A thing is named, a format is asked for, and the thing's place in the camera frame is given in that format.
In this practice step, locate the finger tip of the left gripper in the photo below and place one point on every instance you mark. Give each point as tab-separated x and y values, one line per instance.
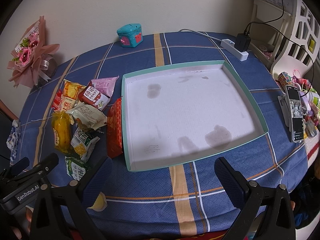
40	170

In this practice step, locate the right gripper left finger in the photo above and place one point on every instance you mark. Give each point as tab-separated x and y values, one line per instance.
48	221

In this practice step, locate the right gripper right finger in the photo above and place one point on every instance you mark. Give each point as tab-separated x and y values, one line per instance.
248	196

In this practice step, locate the yellow cake packet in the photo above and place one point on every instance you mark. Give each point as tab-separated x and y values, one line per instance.
61	126

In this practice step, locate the green-white corn snack packet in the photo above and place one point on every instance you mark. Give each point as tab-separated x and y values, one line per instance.
83	143

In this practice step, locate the yellow jelly cup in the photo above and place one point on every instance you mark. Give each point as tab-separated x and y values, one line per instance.
100	203

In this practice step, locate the cream white snack packet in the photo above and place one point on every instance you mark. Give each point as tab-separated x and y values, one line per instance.
87	117

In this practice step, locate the large red snack packet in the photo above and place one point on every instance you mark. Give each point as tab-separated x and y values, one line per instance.
114	130

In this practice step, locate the orange cracker packet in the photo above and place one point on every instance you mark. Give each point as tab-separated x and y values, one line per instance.
72	89

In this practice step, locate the left hand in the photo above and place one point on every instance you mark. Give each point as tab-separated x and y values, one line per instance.
22	219

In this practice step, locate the crumpled blue-white wrapper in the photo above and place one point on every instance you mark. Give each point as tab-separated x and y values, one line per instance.
13	139

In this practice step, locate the small red snack packet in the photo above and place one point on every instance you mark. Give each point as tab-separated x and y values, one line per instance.
57	100

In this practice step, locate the blue plaid tablecloth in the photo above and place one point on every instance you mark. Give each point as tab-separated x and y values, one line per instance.
186	199

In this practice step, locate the brown-red snack packet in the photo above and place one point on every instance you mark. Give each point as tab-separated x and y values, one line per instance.
93	97

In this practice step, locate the pink snack packet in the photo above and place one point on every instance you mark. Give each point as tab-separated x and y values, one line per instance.
105	85

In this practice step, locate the pink flower bouquet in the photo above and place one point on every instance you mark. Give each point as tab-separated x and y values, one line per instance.
32	62

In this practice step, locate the smartphone on stand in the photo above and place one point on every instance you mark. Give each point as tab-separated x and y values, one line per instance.
295	113

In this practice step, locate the white teal-rimmed tray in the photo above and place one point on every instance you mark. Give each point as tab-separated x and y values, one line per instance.
184	112

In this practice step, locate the colourful puzzle cube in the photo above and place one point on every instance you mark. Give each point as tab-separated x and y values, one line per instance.
284	79

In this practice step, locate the teal toy house box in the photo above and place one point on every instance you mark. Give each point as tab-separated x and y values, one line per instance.
130	35

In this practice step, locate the white power strip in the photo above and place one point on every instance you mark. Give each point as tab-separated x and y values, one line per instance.
229	45

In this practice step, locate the black power adapter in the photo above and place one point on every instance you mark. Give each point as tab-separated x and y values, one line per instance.
242	42

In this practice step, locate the white lattice shelf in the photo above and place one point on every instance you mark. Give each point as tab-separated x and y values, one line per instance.
290	44

